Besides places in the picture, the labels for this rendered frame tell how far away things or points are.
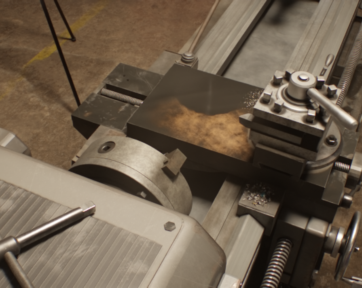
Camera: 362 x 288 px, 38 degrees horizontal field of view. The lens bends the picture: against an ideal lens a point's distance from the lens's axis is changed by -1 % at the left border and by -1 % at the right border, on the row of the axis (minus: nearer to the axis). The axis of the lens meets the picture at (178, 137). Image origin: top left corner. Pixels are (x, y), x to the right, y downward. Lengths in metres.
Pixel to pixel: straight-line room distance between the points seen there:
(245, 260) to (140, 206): 0.61
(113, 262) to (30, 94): 2.52
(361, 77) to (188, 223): 2.07
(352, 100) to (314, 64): 0.67
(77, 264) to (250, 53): 1.58
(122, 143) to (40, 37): 2.68
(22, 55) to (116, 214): 2.81
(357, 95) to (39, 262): 2.08
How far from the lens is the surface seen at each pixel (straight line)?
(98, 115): 1.60
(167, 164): 0.98
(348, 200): 1.70
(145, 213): 0.73
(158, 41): 3.52
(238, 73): 2.03
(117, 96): 1.67
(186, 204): 1.03
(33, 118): 2.99
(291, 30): 2.35
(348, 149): 1.57
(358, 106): 2.52
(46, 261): 0.70
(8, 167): 0.82
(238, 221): 1.37
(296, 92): 1.23
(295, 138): 1.25
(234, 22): 2.12
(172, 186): 0.99
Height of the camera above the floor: 1.91
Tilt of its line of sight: 43 degrees down
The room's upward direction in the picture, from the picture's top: 2 degrees clockwise
